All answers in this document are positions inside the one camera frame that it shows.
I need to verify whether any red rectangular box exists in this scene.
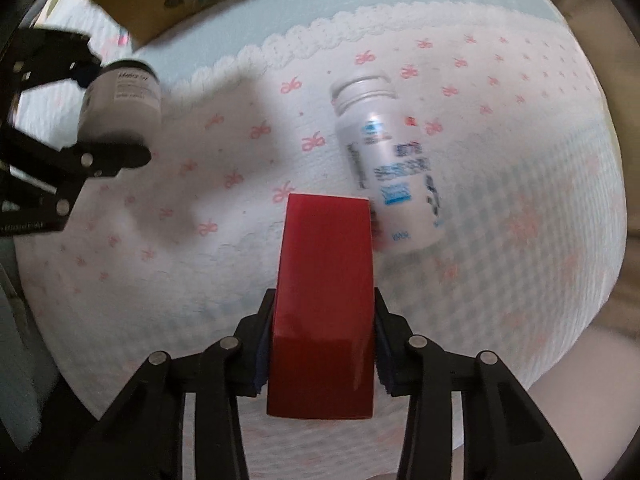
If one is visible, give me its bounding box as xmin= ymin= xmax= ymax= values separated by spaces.
xmin=266 ymin=192 xmax=376 ymax=420

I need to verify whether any white bottle blue label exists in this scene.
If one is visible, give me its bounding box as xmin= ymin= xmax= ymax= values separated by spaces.
xmin=330 ymin=72 xmax=447 ymax=253

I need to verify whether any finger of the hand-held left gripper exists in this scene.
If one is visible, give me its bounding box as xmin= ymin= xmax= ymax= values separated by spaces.
xmin=10 ymin=27 xmax=103 ymax=93
xmin=0 ymin=127 xmax=152 ymax=217

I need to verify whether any cardboard box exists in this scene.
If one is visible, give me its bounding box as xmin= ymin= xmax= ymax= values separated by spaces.
xmin=89 ymin=0 xmax=295 ymax=46

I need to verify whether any small dark-lidded jar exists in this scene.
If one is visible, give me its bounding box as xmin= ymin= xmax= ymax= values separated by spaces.
xmin=77 ymin=59 xmax=163 ymax=148

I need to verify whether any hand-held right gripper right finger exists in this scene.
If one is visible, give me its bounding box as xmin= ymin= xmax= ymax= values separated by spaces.
xmin=374 ymin=287 xmax=586 ymax=480

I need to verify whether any bow-printed bed sheet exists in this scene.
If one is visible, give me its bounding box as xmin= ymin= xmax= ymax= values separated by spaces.
xmin=15 ymin=0 xmax=628 ymax=480

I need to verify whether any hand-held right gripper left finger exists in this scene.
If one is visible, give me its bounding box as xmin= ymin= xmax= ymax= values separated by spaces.
xmin=65 ymin=287 xmax=276 ymax=480

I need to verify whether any person's leg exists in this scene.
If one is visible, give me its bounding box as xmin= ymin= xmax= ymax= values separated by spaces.
xmin=450 ymin=320 xmax=640 ymax=480

